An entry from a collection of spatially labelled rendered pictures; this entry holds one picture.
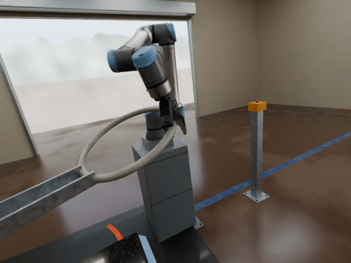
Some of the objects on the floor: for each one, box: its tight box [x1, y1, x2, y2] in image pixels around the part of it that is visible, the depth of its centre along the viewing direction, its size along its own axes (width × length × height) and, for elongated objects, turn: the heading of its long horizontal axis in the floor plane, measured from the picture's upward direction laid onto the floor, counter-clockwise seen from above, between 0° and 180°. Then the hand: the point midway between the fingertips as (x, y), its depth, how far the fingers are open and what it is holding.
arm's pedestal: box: [132, 138, 204, 243], centre depth 167 cm, size 50×50×85 cm
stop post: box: [243, 101, 270, 204], centre depth 183 cm, size 20×20×109 cm
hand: (178, 134), depth 77 cm, fingers closed on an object, 5 cm apart
